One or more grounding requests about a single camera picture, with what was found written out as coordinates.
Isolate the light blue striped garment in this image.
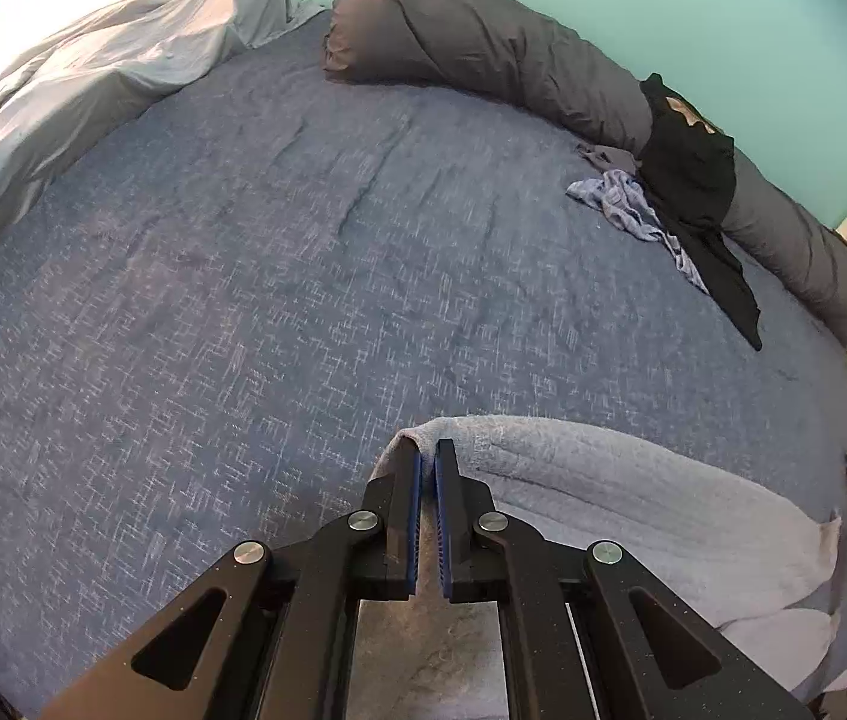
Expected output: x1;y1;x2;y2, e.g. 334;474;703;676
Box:
566;169;711;295

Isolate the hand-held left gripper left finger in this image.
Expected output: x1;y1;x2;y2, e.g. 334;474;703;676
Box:
41;450;425;720

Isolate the dark grey rolled duvet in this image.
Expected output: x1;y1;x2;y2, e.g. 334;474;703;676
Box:
322;0;847;342

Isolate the light blue blanket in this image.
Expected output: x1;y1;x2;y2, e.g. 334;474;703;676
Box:
0;0;327;293

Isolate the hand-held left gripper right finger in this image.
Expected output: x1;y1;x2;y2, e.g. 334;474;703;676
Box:
434;439;815;720

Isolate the grey knit sweater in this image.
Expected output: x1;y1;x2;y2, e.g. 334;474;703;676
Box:
364;414;847;720

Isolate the black printed garment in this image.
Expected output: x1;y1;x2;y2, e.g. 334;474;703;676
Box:
637;73;764;351

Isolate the blue bed sheet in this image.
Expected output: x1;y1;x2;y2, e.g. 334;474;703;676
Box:
0;11;847;720

